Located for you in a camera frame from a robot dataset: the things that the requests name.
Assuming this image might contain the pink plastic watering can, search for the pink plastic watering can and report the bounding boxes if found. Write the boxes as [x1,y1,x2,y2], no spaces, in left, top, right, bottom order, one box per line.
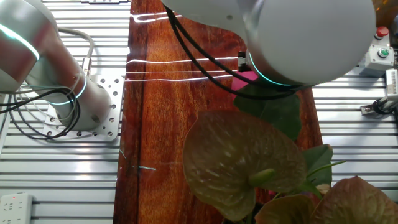
[230,70,259,101]

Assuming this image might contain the potted green leafy plant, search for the potted green leafy plant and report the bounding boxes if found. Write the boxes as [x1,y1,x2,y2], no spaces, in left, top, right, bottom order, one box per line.
[182,83,398,224]

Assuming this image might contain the glossy wood grain board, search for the glossy wood grain board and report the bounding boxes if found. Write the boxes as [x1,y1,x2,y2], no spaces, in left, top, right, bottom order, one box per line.
[112,0,324,224]

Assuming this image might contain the grey box with red button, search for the grey box with red button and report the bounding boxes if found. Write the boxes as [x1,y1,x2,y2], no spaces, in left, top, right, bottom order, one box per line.
[373,26,391,47]

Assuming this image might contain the white power strip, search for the white power strip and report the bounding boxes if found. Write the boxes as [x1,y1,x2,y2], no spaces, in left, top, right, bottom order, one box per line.
[0,192,34,224]

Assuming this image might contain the blurred black wrist cable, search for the blurred black wrist cable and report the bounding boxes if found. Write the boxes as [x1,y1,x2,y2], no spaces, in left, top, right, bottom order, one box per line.
[164,5,301,101]

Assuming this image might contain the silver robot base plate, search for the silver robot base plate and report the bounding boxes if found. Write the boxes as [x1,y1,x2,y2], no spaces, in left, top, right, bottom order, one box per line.
[42,73,125,143]

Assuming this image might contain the black arm base cables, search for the black arm base cables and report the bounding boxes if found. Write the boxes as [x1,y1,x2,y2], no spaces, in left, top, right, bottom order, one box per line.
[0,83,82,141]

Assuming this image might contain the thick grey base cable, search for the thick grey base cable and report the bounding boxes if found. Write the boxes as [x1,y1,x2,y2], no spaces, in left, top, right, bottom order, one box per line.
[54,26,96,75]

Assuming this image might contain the aluminium camera mount bar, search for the aluminium camera mount bar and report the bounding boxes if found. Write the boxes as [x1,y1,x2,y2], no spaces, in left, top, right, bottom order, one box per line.
[359,95,398,116]

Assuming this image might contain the silver ribbed depth camera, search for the silver ribbed depth camera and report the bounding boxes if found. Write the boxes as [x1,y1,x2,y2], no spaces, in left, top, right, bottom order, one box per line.
[385,68,398,96]

